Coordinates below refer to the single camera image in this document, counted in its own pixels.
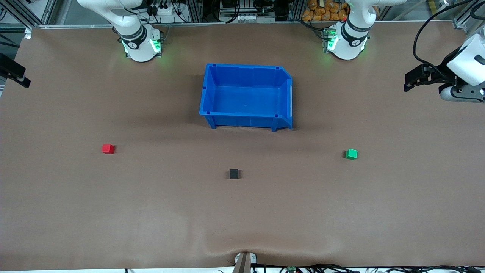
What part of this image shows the blue plastic storage bin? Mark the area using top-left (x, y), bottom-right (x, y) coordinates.
top-left (199, 63), bottom-right (294, 132)

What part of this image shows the aluminium frame profile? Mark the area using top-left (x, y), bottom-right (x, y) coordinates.
top-left (452, 0), bottom-right (485, 35)

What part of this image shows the metal table edge clamp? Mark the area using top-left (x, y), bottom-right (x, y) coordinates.
top-left (235, 252), bottom-right (257, 273)

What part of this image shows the white power strip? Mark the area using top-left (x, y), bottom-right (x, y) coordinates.
top-left (149, 5), bottom-right (178, 25)

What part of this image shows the black cable bundle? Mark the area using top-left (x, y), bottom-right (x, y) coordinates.
top-left (252, 263), bottom-right (485, 273)

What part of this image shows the bag of orange items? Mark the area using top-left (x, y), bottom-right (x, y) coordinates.
top-left (302, 0), bottom-right (348, 22)

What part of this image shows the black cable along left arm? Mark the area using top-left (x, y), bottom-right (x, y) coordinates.
top-left (413, 0), bottom-right (470, 68)

